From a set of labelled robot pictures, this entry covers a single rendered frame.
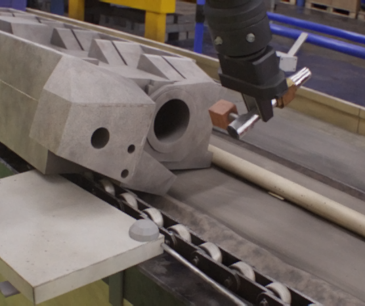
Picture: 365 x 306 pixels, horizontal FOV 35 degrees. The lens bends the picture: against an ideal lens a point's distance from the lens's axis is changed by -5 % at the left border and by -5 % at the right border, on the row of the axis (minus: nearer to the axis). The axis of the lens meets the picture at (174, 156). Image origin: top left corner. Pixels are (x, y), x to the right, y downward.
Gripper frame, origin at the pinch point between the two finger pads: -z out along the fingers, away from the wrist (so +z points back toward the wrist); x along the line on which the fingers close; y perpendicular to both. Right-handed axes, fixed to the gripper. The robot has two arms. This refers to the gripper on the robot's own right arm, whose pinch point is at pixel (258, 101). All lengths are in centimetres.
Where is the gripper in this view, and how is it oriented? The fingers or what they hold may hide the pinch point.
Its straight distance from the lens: 94.3
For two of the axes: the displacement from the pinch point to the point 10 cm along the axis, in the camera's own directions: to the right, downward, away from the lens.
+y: -7.2, 5.7, -4.0
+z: -2.7, -7.6, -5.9
